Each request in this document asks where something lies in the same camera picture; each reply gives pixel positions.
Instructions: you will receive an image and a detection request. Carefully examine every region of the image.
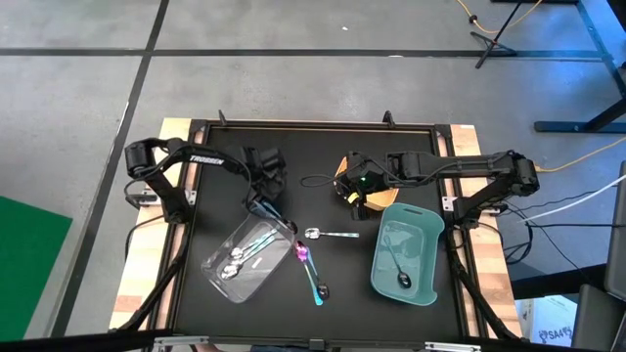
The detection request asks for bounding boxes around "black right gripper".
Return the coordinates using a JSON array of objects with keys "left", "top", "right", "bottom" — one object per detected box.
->
[{"left": 335, "top": 151, "right": 390, "bottom": 222}]

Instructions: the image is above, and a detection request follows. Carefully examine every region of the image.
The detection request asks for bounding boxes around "teal plastic bin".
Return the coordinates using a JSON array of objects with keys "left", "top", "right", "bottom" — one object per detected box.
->
[{"left": 370, "top": 202, "right": 445, "bottom": 307}]

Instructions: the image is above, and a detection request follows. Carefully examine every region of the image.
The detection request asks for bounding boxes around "iridescent rainbow metal spoon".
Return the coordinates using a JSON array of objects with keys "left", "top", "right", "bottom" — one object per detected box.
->
[{"left": 294, "top": 240, "right": 325, "bottom": 307}]

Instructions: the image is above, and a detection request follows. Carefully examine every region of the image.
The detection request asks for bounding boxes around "clear plastic bin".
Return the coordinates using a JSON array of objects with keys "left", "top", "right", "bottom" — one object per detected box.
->
[{"left": 200, "top": 213, "right": 296, "bottom": 305}]

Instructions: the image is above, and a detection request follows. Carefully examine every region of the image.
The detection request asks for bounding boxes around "yellow plastic bin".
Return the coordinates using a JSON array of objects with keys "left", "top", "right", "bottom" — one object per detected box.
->
[{"left": 335, "top": 154, "right": 401, "bottom": 212}]

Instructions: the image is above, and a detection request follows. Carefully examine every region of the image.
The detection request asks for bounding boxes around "black tripod stand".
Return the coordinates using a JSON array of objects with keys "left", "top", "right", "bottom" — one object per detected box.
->
[{"left": 469, "top": 0, "right": 527, "bottom": 70}]

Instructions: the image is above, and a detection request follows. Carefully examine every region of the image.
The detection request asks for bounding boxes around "cardboard box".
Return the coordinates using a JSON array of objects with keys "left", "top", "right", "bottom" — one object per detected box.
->
[{"left": 515, "top": 292, "right": 579, "bottom": 349}]

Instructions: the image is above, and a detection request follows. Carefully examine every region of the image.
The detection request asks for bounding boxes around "black rig beam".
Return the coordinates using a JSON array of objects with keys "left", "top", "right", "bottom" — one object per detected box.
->
[{"left": 0, "top": 328, "right": 626, "bottom": 352}]

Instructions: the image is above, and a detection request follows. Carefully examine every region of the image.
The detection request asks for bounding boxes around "green floor mat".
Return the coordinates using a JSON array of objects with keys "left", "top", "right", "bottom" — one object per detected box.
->
[{"left": 0, "top": 195, "right": 73, "bottom": 343}]

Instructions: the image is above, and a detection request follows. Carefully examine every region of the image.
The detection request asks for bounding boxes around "grey chair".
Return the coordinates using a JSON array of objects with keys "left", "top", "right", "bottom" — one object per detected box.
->
[{"left": 570, "top": 159, "right": 626, "bottom": 352}]

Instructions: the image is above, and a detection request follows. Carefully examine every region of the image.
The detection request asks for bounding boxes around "black table edge frame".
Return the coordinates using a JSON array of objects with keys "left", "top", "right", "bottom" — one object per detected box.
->
[{"left": 146, "top": 118, "right": 493, "bottom": 346}]

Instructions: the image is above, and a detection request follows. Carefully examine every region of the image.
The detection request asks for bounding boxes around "yellow cable with black plug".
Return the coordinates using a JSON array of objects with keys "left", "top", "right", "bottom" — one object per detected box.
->
[{"left": 454, "top": 0, "right": 544, "bottom": 35}]

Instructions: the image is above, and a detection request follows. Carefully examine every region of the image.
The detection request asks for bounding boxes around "black desk leg frame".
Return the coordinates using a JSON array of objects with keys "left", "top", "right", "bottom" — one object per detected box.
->
[{"left": 532, "top": 0, "right": 626, "bottom": 135}]

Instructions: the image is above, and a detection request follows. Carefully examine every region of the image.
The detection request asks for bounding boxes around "yellow extension cable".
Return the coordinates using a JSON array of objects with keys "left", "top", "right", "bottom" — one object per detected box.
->
[{"left": 535, "top": 136, "right": 626, "bottom": 174}]

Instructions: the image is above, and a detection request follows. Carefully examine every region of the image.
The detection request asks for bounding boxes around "white cable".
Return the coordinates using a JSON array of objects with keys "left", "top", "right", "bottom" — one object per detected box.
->
[{"left": 517, "top": 173, "right": 626, "bottom": 224}]

